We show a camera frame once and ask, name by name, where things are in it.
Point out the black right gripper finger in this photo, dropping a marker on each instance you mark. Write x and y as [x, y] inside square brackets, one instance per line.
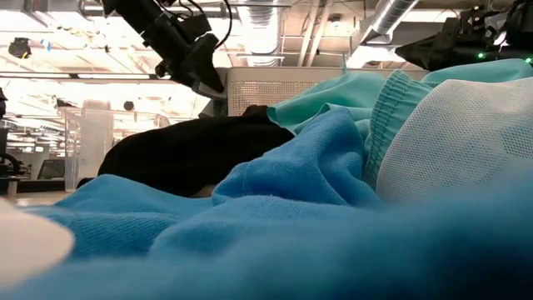
[424, 52]

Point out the white mesh garment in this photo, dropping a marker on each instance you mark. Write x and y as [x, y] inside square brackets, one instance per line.
[458, 137]

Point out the teal garment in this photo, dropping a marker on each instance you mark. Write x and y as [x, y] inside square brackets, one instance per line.
[345, 91]

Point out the black garment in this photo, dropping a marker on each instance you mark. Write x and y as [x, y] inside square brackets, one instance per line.
[187, 158]

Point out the blue fleece cloth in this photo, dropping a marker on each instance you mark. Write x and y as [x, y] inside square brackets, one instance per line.
[291, 233]

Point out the white cloth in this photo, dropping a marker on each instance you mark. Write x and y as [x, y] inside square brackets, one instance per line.
[29, 241]

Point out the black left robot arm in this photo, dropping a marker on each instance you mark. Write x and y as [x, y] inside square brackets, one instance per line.
[133, 16]

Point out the white perforated plastic basket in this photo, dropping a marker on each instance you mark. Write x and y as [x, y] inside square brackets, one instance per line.
[258, 93]

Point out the tall clear plastic bin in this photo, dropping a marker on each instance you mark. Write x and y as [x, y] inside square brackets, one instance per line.
[89, 141]

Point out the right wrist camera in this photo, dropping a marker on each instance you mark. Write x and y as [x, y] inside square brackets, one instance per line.
[474, 21]

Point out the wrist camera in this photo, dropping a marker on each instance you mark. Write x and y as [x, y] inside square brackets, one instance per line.
[195, 27]
[474, 21]

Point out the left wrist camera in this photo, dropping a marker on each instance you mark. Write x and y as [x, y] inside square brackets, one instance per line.
[195, 27]

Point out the silver ventilation duct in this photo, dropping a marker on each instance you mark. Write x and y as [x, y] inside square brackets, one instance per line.
[260, 25]
[391, 14]

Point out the black ceiling camera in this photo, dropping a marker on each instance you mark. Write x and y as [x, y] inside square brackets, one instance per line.
[18, 48]

